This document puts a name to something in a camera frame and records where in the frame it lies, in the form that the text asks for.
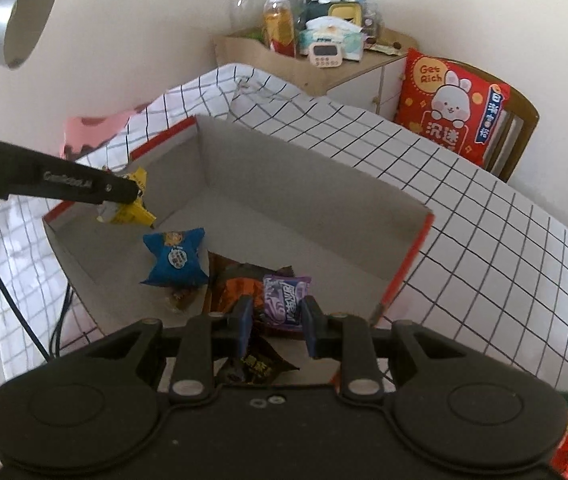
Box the black cable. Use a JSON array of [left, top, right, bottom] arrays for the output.
[[0, 242, 72, 361]]

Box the red cardboard box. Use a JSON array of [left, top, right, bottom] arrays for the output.
[[41, 114, 436, 356]]

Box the orange juice bottle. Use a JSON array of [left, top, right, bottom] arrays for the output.
[[263, 0, 299, 58]]

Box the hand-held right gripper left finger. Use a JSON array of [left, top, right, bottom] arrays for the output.
[[84, 294, 255, 406]]

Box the red rabbit cushion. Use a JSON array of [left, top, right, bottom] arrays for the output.
[[394, 47, 512, 167]]

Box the clear glass dome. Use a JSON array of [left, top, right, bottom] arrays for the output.
[[229, 0, 307, 36]]

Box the yellow snack packet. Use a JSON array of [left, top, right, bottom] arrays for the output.
[[96, 167, 157, 227]]

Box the yellow green case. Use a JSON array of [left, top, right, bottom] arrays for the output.
[[328, 2, 365, 23]]

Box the white kitchen timer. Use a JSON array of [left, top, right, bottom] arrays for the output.
[[309, 42, 342, 68]]

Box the flat snack wrapper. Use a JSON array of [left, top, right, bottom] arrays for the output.
[[366, 42, 405, 56]]

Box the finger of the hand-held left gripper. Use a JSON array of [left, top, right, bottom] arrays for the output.
[[96, 172, 143, 207]]

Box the small clear jar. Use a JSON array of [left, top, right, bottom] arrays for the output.
[[361, 5, 385, 43]]

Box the purple snack packet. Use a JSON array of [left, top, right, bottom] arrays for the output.
[[261, 274, 313, 337]]

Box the wooden chair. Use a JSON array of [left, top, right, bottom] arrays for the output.
[[484, 77, 540, 183]]

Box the checked tablecloth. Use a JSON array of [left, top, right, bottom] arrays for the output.
[[0, 62, 568, 411]]

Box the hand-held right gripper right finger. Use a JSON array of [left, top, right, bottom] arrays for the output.
[[300, 296, 470, 406]]

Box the wooden side cabinet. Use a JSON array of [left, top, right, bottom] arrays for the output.
[[214, 27, 419, 123]]

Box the blue snack packet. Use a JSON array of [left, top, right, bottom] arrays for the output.
[[141, 227, 209, 288]]

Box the orange brown snack bag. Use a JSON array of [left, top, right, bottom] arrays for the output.
[[209, 255, 295, 331]]

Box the tissue pack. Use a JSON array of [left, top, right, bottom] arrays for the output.
[[298, 16, 367, 61]]

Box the pink spotted cloth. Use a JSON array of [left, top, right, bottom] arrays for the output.
[[61, 102, 152, 161]]

